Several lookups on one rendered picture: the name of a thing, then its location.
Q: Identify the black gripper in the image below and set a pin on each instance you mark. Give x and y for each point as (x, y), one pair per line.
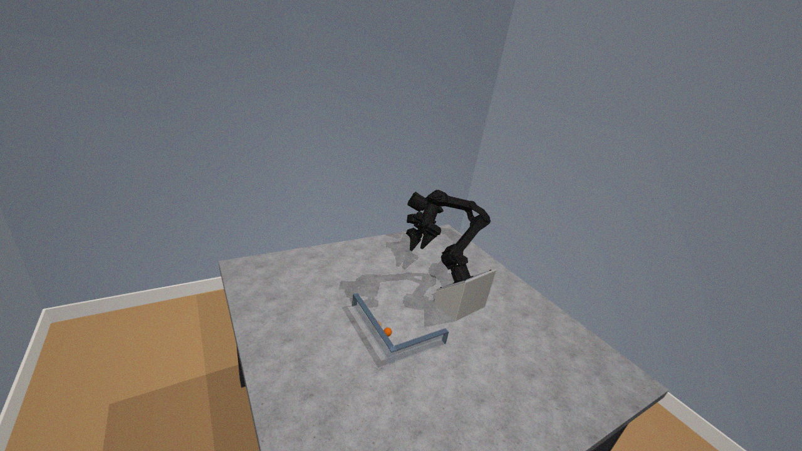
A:
(429, 230)

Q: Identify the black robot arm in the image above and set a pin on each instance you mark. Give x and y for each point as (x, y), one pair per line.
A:
(453, 254)

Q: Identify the clear blue-grey l-shaped low wall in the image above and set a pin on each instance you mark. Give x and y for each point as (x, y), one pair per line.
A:
(391, 347)

